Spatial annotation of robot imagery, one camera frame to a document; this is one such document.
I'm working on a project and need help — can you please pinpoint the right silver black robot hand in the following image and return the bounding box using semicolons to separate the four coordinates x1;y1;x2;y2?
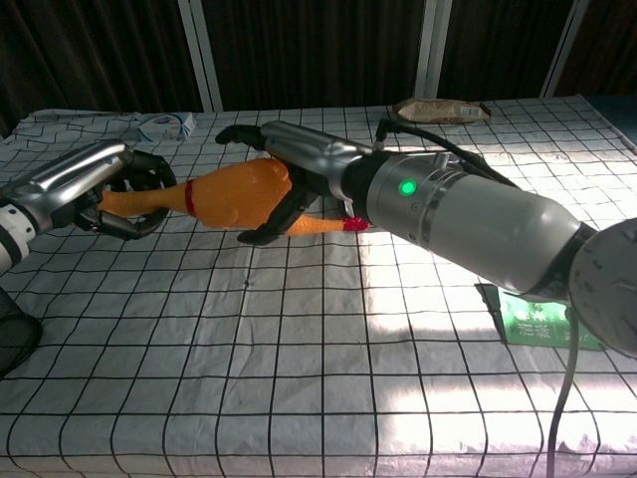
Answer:
214;120;374;246

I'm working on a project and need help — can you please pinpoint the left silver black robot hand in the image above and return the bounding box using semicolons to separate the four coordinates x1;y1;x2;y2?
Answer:
0;138;178;241

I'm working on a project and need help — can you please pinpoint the yellow rubber chicken toy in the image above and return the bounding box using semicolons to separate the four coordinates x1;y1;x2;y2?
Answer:
97;157;372;235

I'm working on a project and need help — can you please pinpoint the dark brown curtain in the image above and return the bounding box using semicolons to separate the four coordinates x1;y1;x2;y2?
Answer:
0;0;637;138

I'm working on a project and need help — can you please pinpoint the blue white tissue packet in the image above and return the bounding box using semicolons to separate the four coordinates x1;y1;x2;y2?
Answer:
136;112;196;143

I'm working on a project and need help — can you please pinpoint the brown snack package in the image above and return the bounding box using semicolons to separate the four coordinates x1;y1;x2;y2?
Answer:
390;98;493;124

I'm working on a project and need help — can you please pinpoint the white black checkered tablecloth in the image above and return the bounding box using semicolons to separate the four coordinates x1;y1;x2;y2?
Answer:
0;94;637;478

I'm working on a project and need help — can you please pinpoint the green packaged item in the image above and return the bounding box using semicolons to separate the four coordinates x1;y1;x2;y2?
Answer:
497;291;606;353

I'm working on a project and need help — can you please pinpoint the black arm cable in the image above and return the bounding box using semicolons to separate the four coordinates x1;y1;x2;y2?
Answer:
375;118;522;189

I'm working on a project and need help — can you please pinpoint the white aluminium frame post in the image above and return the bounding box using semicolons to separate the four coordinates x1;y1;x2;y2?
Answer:
415;0;454;100
539;0;591;99
176;0;224;112

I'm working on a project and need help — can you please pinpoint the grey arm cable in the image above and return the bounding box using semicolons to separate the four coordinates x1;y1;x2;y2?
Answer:
546;306;581;478

